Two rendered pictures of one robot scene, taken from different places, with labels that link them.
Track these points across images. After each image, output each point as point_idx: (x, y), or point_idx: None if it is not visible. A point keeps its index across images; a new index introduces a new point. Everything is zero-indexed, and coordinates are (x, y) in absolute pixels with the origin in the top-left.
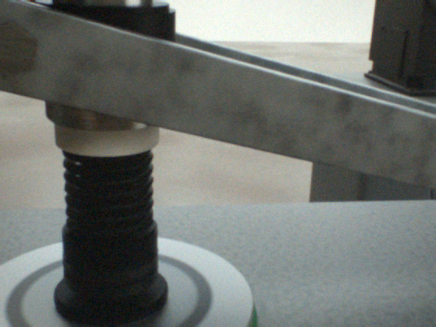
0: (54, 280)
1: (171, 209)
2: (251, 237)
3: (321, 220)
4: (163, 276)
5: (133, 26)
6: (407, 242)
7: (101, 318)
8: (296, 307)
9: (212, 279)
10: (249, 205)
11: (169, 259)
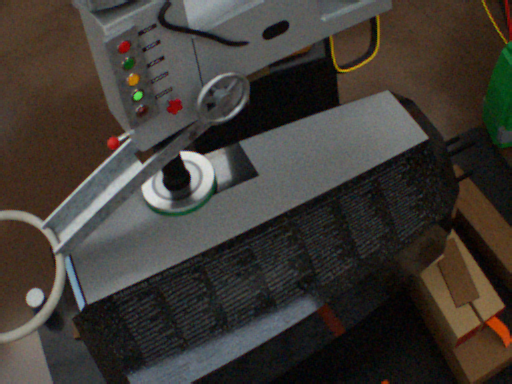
0: (194, 178)
1: (192, 252)
2: (156, 243)
3: (134, 265)
4: (167, 191)
5: None
6: (105, 260)
7: None
8: (135, 211)
9: (154, 195)
10: (163, 267)
11: (169, 199)
